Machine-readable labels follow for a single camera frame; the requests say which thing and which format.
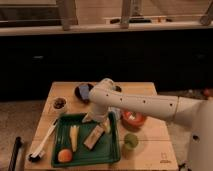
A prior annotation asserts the black object at floor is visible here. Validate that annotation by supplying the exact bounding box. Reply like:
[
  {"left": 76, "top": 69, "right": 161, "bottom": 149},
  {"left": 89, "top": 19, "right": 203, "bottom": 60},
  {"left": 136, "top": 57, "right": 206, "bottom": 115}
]
[{"left": 8, "top": 136, "right": 22, "bottom": 171}]

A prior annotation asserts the green cup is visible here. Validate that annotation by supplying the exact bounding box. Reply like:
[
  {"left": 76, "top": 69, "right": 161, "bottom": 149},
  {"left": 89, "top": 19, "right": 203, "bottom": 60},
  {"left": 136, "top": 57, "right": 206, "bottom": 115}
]
[{"left": 124, "top": 133, "right": 138, "bottom": 150}]

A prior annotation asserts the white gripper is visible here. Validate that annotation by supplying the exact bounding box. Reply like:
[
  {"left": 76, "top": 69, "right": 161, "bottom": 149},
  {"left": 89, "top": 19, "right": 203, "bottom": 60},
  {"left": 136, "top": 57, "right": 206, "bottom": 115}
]
[{"left": 82, "top": 103, "right": 113, "bottom": 124}]

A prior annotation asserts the blue sponge block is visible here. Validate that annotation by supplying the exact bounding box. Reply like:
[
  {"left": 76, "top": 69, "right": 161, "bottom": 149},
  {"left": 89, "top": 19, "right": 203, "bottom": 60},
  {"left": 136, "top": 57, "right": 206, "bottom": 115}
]
[{"left": 79, "top": 84, "right": 89, "bottom": 100}]

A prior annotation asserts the orange round fruit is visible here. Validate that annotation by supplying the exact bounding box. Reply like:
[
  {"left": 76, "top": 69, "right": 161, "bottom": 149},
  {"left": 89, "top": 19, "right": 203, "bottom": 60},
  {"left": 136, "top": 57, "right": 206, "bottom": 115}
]
[{"left": 58, "top": 149, "right": 72, "bottom": 163}]

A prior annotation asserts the green plastic tray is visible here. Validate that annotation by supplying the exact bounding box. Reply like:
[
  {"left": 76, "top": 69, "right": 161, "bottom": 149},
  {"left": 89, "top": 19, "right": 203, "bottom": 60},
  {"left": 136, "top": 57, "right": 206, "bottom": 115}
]
[{"left": 51, "top": 113, "right": 121, "bottom": 168}]

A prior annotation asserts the white cup with dark contents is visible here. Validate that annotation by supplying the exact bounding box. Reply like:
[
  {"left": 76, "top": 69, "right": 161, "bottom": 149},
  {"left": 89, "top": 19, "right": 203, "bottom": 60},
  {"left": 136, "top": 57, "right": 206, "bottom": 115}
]
[{"left": 52, "top": 97, "right": 67, "bottom": 114}]

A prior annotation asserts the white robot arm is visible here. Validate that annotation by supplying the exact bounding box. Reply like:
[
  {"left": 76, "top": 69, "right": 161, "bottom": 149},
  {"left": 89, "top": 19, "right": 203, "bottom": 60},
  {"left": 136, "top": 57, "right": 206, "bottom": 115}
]
[{"left": 85, "top": 78, "right": 213, "bottom": 171}]

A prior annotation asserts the red orange bowl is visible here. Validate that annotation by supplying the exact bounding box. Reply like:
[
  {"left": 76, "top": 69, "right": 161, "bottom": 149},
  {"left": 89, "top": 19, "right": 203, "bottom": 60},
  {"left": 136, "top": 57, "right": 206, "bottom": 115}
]
[{"left": 121, "top": 111, "right": 146, "bottom": 128}]

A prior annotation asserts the dark round plate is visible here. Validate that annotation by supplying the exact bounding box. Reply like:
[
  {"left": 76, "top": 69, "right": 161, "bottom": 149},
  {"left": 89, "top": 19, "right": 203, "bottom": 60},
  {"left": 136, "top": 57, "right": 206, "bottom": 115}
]
[{"left": 74, "top": 83, "right": 93, "bottom": 104}]

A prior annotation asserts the yellow banana piece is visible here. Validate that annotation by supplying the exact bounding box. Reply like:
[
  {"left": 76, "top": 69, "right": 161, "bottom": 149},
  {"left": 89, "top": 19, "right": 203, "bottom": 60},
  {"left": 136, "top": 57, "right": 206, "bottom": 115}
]
[{"left": 70, "top": 125, "right": 79, "bottom": 152}]

